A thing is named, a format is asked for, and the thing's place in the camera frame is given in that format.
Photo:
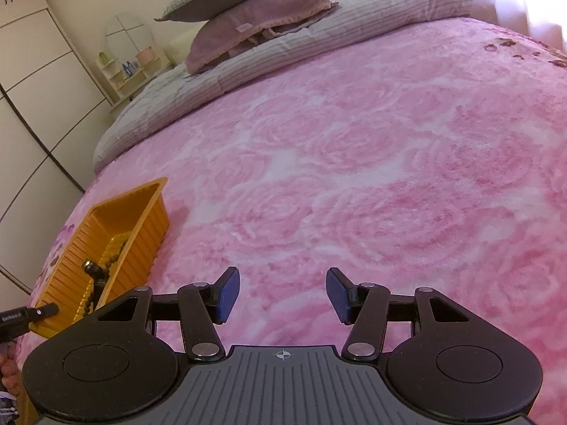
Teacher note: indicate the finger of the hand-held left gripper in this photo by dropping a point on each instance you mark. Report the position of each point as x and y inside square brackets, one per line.
[42, 311]

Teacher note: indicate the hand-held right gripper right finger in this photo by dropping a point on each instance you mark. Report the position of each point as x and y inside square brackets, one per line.
[338, 293]

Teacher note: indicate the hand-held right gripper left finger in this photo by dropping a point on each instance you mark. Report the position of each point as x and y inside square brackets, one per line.
[227, 293]

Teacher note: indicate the orange ribbed plastic tray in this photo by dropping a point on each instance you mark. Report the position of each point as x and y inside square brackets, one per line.
[133, 230]

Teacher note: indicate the person's left hand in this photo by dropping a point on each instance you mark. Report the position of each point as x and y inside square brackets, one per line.
[8, 374]

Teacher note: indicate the pink rose-pattern blanket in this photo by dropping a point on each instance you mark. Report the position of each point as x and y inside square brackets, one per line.
[363, 177]

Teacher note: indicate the white wardrobe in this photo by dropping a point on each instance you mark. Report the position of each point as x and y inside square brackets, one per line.
[40, 119]

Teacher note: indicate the small cream desk shelf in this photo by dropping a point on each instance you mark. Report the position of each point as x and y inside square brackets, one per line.
[133, 68]

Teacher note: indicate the grey striped duvet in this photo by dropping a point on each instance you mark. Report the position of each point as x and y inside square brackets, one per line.
[274, 48]

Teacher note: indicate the mauve pillow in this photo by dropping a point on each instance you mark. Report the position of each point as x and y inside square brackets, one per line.
[257, 22]

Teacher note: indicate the light curtain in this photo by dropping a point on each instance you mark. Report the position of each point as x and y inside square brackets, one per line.
[522, 0]

